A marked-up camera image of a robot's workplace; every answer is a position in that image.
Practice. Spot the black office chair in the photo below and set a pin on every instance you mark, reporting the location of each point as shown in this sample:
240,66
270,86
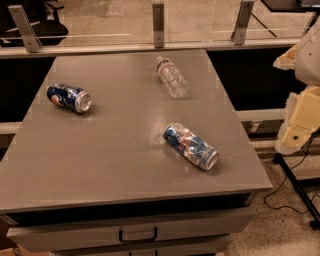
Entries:
43,17

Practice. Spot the grey cabinet drawer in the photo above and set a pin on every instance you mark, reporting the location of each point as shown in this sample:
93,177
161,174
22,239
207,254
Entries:
91,234

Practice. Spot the crushed blue silver can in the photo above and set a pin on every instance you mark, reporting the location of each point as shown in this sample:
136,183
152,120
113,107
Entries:
189,145

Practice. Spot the dark desk top corner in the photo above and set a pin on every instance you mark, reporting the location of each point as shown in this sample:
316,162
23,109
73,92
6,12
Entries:
288,6

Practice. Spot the black drawer handle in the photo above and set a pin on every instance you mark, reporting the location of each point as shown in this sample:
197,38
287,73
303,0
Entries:
137,237

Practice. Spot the left metal rail bracket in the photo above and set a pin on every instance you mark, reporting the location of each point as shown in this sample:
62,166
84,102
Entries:
29,38

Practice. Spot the grey horizontal rail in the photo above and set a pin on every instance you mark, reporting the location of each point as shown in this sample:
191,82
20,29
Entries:
54,51

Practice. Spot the blue Pepsi can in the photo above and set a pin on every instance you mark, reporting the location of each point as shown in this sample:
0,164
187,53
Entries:
71,98

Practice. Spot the right metal rail bracket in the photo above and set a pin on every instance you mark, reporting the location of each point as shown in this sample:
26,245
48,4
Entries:
239,33

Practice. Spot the middle metal rail bracket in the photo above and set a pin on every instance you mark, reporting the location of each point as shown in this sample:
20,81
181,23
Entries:
158,24

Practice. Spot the black stand leg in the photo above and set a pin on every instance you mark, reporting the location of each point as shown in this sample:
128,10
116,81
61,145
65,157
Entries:
315,222

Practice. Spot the metal rail bracket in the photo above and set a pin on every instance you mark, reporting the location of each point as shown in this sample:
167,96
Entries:
239,33
158,24
29,38

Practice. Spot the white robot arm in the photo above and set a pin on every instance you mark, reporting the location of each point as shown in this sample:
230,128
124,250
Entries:
302,110

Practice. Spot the clear plastic water bottle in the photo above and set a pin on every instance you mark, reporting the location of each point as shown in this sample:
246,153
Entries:
171,77

